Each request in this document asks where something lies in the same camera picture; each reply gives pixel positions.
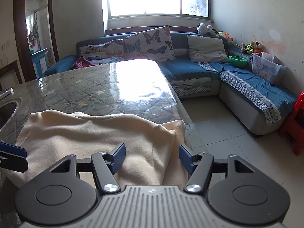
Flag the clear plastic storage box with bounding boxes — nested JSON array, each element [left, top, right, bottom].
[[251, 52, 288, 85]]

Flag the brown green plush toys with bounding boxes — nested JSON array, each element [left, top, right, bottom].
[[241, 41, 263, 55]]

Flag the blue cabinet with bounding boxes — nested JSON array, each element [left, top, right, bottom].
[[30, 48, 49, 79]]

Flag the blue corner sofa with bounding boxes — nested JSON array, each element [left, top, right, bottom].
[[44, 26, 298, 136]]

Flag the green plastic bowl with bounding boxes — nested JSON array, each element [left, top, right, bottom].
[[228, 56, 249, 68]]

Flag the cream long-sleeve garment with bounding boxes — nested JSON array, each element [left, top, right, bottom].
[[6, 109, 187, 188]]

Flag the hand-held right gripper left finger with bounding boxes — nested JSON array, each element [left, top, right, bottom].
[[49, 143, 127, 194]]

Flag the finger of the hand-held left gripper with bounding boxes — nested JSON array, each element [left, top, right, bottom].
[[0, 140, 29, 173]]

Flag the plain grey cushion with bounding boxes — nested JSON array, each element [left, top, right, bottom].
[[187, 34, 230, 63]]

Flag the panda plush toy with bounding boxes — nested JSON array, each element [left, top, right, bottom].
[[197, 23, 218, 35]]

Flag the hanging cloths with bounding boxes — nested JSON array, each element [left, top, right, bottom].
[[28, 24, 40, 47]]

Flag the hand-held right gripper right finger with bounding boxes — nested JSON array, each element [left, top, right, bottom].
[[179, 143, 255, 194]]

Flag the square butterfly print cushion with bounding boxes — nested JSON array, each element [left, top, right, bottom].
[[124, 26, 176, 63]]

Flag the round black induction cooktop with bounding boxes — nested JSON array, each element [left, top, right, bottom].
[[0, 101, 18, 130]]

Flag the colourful small toys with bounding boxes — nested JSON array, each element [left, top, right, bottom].
[[216, 31, 234, 42]]

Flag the dark brown door frame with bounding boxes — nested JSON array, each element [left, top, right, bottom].
[[13, 0, 60, 83]]

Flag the wide butterfly print cushion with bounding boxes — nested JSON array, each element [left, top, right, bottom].
[[78, 39, 125, 64]]

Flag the red plastic stool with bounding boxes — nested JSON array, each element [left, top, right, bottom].
[[278, 91, 304, 156]]

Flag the pink cloth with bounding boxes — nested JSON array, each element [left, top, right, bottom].
[[75, 56, 92, 70]]

